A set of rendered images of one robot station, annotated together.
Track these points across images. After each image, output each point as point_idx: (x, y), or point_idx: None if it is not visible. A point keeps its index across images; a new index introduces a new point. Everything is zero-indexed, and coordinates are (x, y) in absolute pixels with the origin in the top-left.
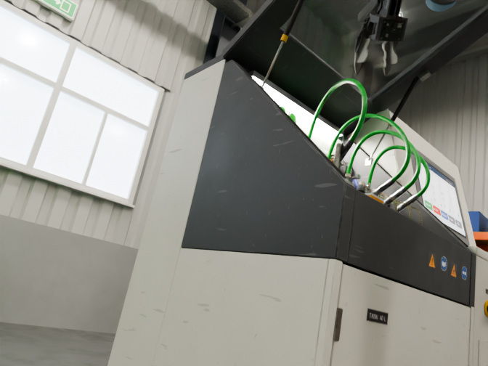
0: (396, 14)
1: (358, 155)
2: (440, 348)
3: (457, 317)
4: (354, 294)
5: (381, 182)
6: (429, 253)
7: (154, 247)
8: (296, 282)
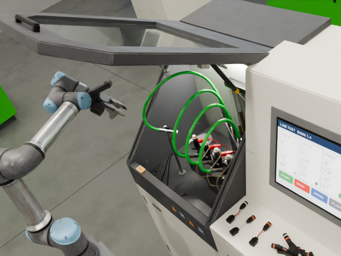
0: (90, 108)
1: None
2: (195, 244)
3: (202, 243)
4: (145, 195)
5: None
6: (170, 204)
7: None
8: None
